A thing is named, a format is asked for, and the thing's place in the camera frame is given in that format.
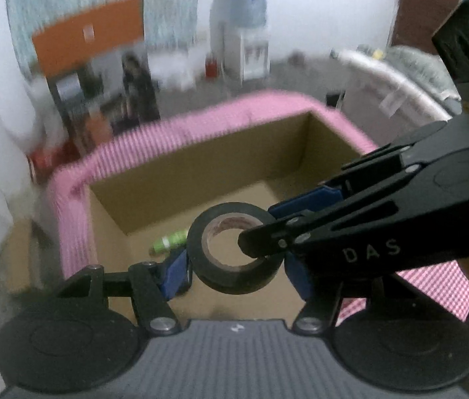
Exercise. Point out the red package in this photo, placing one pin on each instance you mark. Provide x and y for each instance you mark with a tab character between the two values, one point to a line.
49	160

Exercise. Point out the pink checked tablecloth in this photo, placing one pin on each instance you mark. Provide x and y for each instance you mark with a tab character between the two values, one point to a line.
134	141

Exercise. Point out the grey and white bedding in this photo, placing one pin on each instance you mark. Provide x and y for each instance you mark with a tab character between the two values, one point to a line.
409	75

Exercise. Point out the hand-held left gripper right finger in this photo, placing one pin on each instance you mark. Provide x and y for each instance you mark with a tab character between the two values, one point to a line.
298	276

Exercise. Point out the brown door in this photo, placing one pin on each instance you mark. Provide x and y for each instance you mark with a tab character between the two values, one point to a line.
425	8

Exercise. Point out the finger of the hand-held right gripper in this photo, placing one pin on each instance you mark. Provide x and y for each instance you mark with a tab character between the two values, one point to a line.
255	243
301	203

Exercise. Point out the large cardboard box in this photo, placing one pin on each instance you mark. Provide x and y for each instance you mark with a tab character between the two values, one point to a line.
197	174

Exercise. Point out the white water dispenser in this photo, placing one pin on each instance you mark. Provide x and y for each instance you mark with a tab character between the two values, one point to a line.
244	54

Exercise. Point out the red bottle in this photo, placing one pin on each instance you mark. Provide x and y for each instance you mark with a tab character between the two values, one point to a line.
211	68

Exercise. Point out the black electrical tape roll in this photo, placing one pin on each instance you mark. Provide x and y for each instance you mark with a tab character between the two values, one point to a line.
234	278

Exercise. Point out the green lip balm stick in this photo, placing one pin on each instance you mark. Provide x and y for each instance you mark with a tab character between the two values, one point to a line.
168	242

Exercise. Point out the speckled blue wall cloth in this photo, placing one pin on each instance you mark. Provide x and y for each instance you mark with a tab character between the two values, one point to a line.
168	8

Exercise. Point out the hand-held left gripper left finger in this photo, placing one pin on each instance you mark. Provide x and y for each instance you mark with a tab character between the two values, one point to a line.
176	274

